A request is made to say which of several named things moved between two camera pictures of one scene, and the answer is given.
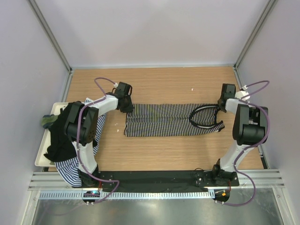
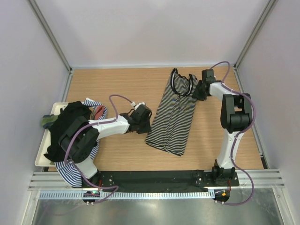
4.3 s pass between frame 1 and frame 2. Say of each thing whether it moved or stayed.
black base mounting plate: stayed
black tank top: stayed
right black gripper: moved
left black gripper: moved
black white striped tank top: moved
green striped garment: stayed
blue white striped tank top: stayed
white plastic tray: stayed
